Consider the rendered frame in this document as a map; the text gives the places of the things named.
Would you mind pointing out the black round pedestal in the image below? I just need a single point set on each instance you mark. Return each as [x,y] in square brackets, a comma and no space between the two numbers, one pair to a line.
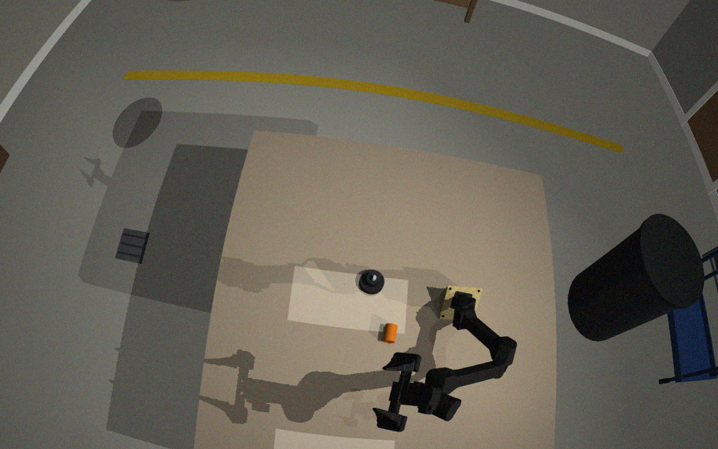
[371,281]

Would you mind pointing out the orange cylinder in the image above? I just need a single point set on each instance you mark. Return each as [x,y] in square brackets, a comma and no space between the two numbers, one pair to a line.
[390,333]

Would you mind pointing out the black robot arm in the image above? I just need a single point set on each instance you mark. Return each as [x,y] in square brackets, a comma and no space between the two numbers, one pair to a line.
[432,396]

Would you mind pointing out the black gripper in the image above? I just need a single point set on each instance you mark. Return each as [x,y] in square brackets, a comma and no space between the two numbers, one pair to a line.
[402,392]

